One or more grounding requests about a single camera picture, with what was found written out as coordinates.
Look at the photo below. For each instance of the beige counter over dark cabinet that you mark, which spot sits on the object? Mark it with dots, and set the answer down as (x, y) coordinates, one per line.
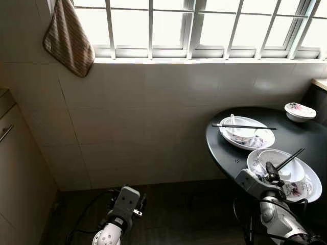
(319, 102)

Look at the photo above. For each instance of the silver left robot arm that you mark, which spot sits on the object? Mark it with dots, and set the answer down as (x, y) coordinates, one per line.
(106, 236)

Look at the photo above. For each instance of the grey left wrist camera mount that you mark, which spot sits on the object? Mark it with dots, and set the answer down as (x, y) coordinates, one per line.
(125, 201)

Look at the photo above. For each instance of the small white floral bowl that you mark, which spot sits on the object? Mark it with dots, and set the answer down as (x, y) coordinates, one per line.
(300, 113)

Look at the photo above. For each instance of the white ceramic bowl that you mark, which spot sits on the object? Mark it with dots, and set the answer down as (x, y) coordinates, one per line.
(244, 132)
(294, 174)

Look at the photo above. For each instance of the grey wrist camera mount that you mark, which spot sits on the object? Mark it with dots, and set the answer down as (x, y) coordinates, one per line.
(250, 182)
(125, 201)

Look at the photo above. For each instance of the black round table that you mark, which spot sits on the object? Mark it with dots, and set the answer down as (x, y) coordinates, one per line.
(296, 135)

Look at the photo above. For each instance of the white window frame with bars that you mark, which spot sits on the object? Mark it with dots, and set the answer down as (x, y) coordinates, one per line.
(190, 30)

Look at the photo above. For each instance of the brown striped hanging towel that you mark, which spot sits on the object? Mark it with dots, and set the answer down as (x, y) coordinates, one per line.
(69, 43)

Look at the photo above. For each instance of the white ceramic spoon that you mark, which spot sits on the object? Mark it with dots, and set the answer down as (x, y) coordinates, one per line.
(233, 120)

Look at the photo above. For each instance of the black chopsticks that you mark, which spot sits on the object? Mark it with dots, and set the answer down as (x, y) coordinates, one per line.
(245, 126)
(292, 157)

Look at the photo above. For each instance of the beige cabinet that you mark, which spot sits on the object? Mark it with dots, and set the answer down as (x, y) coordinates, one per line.
(23, 178)

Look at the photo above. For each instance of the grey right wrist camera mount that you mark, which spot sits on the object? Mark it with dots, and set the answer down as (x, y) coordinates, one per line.
(250, 182)

